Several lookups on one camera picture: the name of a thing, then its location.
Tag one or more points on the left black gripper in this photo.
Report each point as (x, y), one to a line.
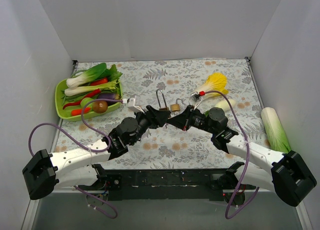
(152, 117)

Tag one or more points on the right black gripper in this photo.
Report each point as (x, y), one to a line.
(187, 118)

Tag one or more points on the large brass padlock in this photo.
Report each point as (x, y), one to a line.
(162, 104)

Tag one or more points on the small brass padlock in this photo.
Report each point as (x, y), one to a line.
(177, 106)

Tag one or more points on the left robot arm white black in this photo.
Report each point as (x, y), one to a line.
(45, 170)

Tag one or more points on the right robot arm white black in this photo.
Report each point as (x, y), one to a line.
(285, 174)

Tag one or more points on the floral tablecloth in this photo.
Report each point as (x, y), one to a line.
(169, 147)

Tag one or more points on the white radish toy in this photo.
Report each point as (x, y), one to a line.
(224, 105)

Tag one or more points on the yellow napa cabbage toy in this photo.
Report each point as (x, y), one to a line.
(214, 82)

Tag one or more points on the celery stalk toy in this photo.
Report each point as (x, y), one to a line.
(83, 89)

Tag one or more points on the purple eggplant toy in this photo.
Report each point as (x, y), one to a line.
(109, 96)

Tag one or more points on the brown onion toy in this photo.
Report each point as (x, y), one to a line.
(100, 106)

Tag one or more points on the green lettuce leaf toy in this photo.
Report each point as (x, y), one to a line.
(112, 74)

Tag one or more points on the red chili pepper toy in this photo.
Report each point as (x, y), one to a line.
(89, 95)

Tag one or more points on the bok choy toy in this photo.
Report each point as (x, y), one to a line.
(87, 76)

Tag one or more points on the green apple toy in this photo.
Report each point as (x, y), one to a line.
(87, 102)

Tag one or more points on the orange carrot toy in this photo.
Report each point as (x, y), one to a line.
(79, 111)

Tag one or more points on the large green white cabbage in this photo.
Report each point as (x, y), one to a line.
(275, 133)

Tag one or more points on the green plastic tray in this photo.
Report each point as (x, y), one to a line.
(65, 114)

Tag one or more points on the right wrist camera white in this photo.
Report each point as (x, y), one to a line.
(198, 98)

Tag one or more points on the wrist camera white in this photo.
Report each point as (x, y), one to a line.
(134, 104)
(198, 98)

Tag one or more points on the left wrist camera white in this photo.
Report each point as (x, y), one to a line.
(134, 104)

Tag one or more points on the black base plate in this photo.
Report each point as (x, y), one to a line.
(162, 183)

